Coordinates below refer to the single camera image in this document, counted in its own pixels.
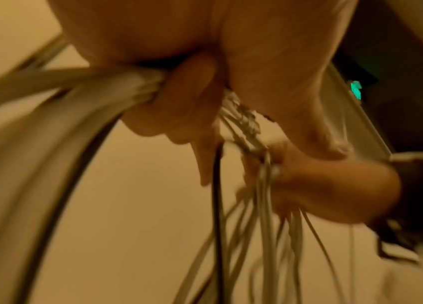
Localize person's left hand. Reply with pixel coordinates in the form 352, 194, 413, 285
47, 0, 361, 186

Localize person's right hand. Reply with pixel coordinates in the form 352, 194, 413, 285
235, 140, 402, 225

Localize bundle of black and white cables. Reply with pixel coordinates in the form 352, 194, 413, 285
0, 66, 359, 304

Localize green indicator light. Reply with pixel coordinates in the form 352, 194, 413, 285
349, 80, 363, 100

